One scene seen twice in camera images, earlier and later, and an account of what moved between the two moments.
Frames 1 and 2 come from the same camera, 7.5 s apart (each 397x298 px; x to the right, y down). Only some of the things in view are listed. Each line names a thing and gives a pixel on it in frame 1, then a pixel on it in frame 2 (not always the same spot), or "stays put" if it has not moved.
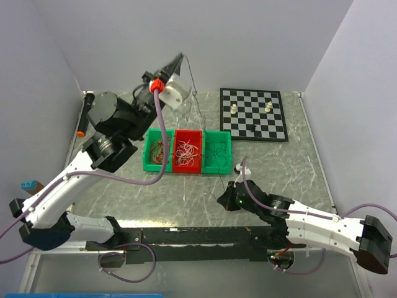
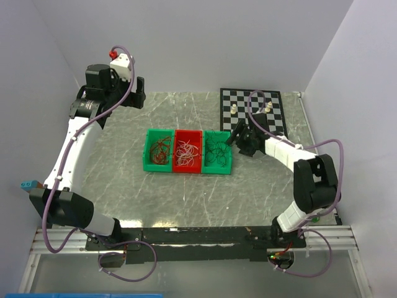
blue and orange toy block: (31, 187) stays put
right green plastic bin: (216, 152) stays put
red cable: (156, 151) stays put
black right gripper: (226, 200) -> (241, 128)
